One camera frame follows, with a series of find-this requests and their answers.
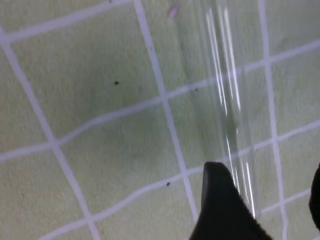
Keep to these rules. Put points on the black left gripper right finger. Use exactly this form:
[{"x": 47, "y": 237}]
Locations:
[{"x": 314, "y": 201}]

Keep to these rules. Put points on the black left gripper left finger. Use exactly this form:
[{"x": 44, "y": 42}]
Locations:
[{"x": 224, "y": 215}]

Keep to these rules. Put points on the clear glass test tube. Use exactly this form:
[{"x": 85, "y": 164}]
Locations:
[{"x": 230, "y": 97}]

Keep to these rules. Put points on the green checkered tablecloth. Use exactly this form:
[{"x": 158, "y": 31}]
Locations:
[{"x": 107, "y": 116}]

